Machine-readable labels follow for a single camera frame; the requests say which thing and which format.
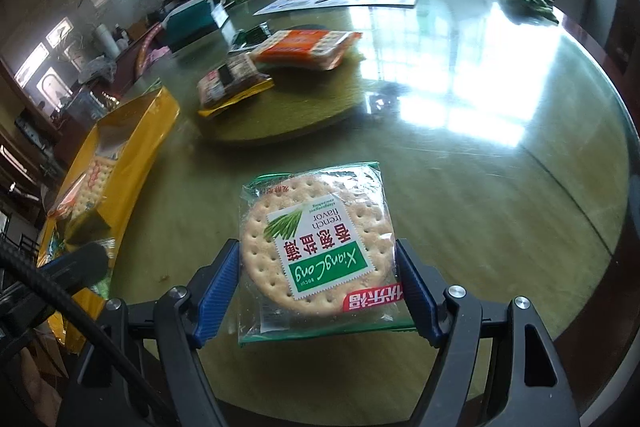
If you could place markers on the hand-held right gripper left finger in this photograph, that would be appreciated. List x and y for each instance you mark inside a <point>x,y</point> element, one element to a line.
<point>215,297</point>

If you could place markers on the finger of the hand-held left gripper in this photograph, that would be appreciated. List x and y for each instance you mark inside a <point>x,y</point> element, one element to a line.
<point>75,263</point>

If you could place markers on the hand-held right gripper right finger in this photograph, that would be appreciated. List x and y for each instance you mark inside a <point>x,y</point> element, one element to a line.
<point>420,297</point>

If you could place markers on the white square cracker packet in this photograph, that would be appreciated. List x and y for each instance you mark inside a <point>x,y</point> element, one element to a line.
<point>92,179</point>

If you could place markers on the round cracker packet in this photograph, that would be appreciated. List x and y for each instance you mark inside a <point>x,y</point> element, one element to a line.
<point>315,247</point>

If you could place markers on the yellow cardboard box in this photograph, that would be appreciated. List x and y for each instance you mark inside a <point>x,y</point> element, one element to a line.
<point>145,127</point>

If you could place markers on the crumpled grey plastic bag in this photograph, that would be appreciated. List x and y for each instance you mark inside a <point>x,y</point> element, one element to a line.
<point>95,69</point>

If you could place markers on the green round turntable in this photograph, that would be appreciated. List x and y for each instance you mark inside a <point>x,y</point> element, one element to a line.
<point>300,107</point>

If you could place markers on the brown cracker packet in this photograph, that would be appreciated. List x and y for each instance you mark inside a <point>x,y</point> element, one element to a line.
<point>230,79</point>

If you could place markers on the pink yellow hoop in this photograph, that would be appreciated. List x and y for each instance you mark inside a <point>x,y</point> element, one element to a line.
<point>145,49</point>

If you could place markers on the white thermos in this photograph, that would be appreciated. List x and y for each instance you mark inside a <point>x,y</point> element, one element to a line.
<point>106,39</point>

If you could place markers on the dark seaweed packet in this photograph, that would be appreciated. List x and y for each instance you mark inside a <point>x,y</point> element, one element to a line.
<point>250,37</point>

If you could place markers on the red white snack packet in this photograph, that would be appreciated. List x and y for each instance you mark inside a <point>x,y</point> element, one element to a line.
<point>305,47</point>

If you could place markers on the green tissue box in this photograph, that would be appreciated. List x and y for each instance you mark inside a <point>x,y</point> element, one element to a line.
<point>192,22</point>

